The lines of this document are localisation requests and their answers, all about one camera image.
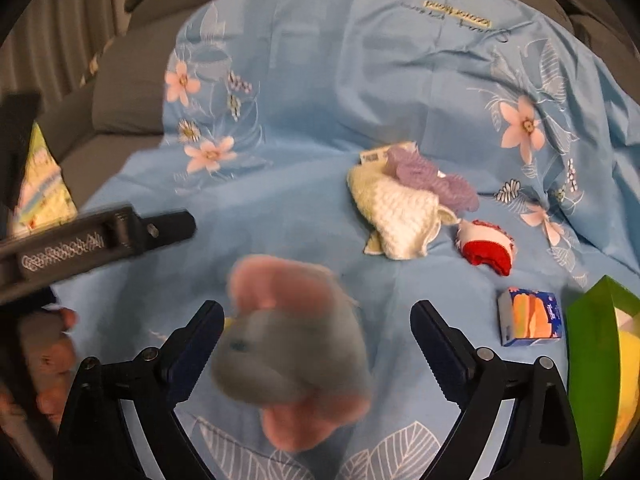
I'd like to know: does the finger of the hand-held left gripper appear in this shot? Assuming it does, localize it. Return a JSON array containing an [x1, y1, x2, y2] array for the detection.
[[0, 91, 43, 212], [127, 209, 197, 257]]

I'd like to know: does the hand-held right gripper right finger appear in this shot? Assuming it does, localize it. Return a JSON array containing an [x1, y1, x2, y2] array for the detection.
[[410, 300, 583, 480]]

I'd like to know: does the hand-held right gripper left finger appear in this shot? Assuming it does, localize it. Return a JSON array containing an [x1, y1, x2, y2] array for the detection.
[[57, 300, 226, 480]]

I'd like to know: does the green yellow tissue packet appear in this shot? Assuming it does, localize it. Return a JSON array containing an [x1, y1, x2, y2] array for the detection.
[[12, 122, 79, 237]]

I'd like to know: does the grey pink elephant plush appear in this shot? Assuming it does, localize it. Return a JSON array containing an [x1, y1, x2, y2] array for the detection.
[[210, 254, 377, 453]]

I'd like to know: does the red white sock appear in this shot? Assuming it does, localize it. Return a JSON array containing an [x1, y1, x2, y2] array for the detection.
[[455, 219, 516, 277]]

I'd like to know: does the white knitted hat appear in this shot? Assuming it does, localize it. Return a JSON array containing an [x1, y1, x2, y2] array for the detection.
[[347, 147, 461, 261]]

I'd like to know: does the green cardboard box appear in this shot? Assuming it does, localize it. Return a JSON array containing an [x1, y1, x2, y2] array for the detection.
[[565, 275, 640, 480]]

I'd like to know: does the purple knitted cloth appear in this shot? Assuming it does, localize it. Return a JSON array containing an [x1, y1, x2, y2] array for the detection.
[[387, 144, 480, 211]]

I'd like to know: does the person's left hand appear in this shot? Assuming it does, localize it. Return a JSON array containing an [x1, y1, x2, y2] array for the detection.
[[32, 306, 81, 418]]

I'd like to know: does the blue orange tissue pack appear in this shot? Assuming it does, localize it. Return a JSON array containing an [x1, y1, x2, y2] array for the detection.
[[496, 287, 565, 347]]

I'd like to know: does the grey sofa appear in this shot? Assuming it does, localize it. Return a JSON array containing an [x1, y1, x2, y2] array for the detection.
[[0, 0, 640, 201]]

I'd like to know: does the blue floral bed sheet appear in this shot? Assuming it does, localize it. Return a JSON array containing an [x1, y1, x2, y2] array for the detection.
[[50, 0, 640, 480]]

